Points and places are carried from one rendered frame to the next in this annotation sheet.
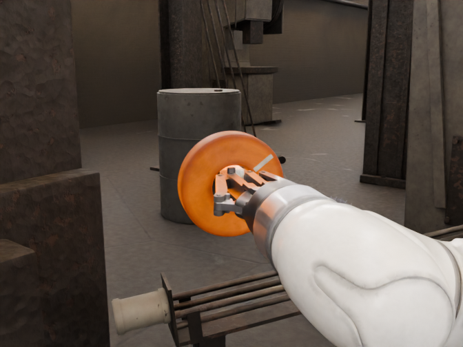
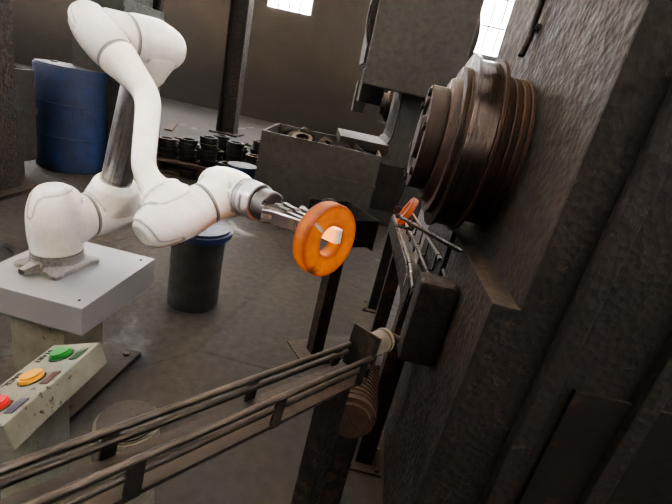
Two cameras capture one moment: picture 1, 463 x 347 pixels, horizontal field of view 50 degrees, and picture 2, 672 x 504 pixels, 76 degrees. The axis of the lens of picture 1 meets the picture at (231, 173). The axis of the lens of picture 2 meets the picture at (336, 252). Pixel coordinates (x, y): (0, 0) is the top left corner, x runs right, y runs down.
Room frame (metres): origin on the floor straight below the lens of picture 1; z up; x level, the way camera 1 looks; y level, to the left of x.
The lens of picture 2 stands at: (1.39, -0.46, 1.20)
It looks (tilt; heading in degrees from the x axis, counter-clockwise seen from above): 21 degrees down; 144
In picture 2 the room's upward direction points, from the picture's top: 13 degrees clockwise
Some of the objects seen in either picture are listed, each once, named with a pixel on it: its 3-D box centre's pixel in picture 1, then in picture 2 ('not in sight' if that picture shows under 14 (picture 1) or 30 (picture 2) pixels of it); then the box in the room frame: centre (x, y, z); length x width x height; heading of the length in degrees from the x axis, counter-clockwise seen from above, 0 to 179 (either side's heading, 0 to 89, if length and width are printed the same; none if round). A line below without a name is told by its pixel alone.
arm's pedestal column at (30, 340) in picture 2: not in sight; (60, 336); (-0.18, -0.46, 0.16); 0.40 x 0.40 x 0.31; 50
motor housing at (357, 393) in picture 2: not in sight; (337, 449); (0.70, 0.19, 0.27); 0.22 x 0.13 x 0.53; 143
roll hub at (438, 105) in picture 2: not in sight; (425, 138); (0.46, 0.42, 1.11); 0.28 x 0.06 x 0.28; 143
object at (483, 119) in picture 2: not in sight; (459, 146); (0.52, 0.49, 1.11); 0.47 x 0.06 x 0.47; 143
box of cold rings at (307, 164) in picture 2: not in sight; (318, 174); (-2.08, 1.62, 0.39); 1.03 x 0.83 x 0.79; 57
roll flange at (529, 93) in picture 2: not in sight; (487, 152); (0.57, 0.56, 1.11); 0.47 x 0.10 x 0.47; 143
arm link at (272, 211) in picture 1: (300, 231); (254, 200); (0.48, -0.07, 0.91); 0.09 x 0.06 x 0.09; 108
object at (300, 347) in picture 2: not in sight; (327, 283); (-0.07, 0.57, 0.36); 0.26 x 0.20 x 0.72; 178
